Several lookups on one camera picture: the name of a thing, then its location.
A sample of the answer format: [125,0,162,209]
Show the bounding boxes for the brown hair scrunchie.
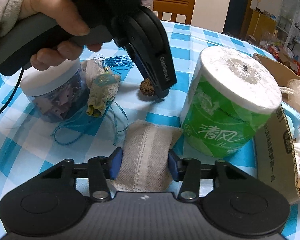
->
[139,78,155,96]

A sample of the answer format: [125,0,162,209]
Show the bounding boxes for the light blue face mask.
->
[281,101,300,139]

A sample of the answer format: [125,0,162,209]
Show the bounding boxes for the person's left hand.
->
[18,0,103,72]

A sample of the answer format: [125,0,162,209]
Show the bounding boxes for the floral sachet with blue tassel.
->
[51,55,135,146]

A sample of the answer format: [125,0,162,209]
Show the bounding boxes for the far wooden chair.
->
[153,0,196,25]

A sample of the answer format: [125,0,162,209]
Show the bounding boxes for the green wrapped toilet paper roll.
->
[180,46,282,158]

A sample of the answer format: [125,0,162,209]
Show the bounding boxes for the white lid plastic jar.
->
[20,59,88,122]

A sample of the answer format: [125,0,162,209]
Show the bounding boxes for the open cardboard box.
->
[252,52,300,205]

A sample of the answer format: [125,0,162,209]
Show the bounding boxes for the dark open doorway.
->
[223,0,248,37]

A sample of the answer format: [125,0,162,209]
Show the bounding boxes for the yellow wooden cabinet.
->
[245,9,276,43]

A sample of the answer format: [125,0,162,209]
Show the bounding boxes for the open cardboard boxes on floor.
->
[260,41,300,76]

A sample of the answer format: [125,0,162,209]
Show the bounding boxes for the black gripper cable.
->
[0,67,25,124]

